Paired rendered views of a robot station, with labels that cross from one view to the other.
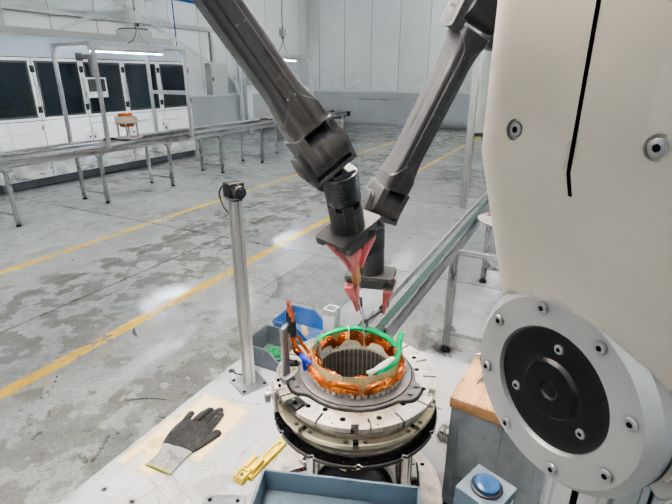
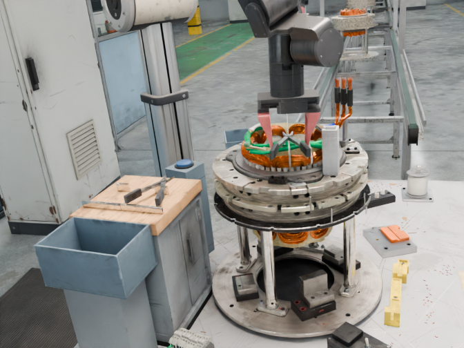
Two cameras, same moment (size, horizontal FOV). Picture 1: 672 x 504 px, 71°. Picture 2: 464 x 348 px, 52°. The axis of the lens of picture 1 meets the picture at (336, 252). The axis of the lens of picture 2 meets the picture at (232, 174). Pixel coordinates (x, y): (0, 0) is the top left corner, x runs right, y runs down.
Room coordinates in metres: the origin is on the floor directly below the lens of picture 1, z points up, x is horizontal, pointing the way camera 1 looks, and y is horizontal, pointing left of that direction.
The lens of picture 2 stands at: (1.69, -0.31, 1.45)
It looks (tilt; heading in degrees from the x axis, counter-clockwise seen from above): 22 degrees down; 170
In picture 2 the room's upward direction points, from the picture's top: 6 degrees counter-clockwise
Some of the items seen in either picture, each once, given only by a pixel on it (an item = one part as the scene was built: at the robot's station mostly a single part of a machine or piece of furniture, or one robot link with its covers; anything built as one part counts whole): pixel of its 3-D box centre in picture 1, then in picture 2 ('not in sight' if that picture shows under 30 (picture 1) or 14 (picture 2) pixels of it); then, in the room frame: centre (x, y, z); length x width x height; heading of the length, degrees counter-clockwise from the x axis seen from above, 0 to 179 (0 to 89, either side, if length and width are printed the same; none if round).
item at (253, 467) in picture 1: (271, 449); (398, 287); (0.90, 0.16, 0.80); 0.22 x 0.04 x 0.03; 146
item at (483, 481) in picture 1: (486, 483); (184, 162); (0.57, -0.24, 1.04); 0.04 x 0.04 x 0.01
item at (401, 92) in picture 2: not in sight; (371, 45); (-4.59, 2.88, 0.40); 9.75 x 0.62 x 0.79; 153
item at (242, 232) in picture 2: (404, 478); (242, 228); (0.71, -0.14, 0.91); 0.02 x 0.02 x 0.21
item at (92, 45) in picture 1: (129, 94); not in sight; (7.09, 2.98, 1.39); 1.56 x 0.82 x 1.29; 153
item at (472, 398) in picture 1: (511, 391); (139, 201); (0.79, -0.36, 1.05); 0.20 x 0.19 x 0.02; 148
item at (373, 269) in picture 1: (370, 263); (286, 83); (0.92, -0.07, 1.28); 0.10 x 0.07 x 0.07; 75
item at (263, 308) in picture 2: not in sight; (272, 307); (0.89, -0.12, 0.81); 0.07 x 0.03 x 0.01; 50
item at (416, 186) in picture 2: not in sight; (417, 183); (0.48, 0.46, 0.82); 0.06 x 0.06 x 0.06
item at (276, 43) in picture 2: (369, 235); (288, 46); (0.92, -0.07, 1.34); 0.07 x 0.06 x 0.07; 25
